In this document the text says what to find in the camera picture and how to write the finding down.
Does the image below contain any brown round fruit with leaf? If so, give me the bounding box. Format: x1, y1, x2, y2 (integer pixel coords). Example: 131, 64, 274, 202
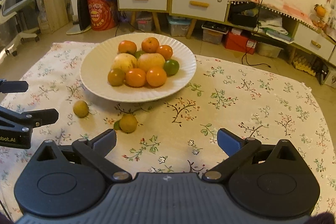
113, 114, 138, 134

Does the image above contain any brown-green tomato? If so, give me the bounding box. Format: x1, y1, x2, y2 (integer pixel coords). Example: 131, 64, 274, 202
108, 68, 125, 86

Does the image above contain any orange tomato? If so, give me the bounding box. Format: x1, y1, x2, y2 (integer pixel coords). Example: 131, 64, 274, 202
146, 67, 167, 88
156, 45, 173, 61
125, 68, 146, 88

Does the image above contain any pale yellow striped melon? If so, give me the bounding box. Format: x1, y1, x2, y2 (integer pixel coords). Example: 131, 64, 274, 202
111, 53, 137, 73

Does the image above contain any large yellow-orange grapefruit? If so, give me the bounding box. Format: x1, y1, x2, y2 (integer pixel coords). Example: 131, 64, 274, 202
137, 53, 166, 72

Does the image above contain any green tomato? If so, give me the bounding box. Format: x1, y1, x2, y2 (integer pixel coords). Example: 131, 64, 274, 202
134, 50, 145, 59
163, 59, 180, 76

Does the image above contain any mandarin orange with leaf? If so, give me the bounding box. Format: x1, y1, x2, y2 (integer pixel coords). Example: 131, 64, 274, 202
118, 40, 137, 55

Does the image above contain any mandarin orange with stem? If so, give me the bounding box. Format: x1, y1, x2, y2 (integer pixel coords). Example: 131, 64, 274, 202
141, 37, 160, 53

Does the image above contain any floral tablecloth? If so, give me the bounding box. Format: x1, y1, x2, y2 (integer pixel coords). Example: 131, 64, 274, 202
1, 42, 335, 219

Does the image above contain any white office chair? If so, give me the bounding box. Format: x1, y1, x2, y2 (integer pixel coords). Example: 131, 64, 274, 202
1, 0, 39, 59

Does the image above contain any white ribbed plate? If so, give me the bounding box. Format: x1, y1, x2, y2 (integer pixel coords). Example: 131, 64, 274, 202
80, 33, 197, 103

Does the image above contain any red box under cabinet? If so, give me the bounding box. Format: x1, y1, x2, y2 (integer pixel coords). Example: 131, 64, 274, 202
224, 32, 257, 55

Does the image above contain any orange fruit decoration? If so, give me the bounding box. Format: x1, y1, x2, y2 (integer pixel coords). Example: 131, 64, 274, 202
314, 4, 326, 18

